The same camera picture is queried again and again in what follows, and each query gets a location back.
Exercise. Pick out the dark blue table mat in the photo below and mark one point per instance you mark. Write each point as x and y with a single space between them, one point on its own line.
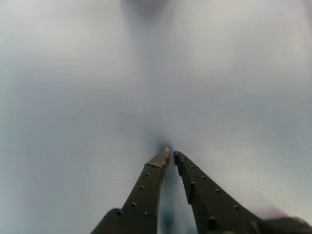
73 97

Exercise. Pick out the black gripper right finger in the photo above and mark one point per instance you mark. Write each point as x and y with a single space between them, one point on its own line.
212 204

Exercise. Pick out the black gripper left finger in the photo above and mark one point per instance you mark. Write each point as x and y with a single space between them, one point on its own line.
141 195

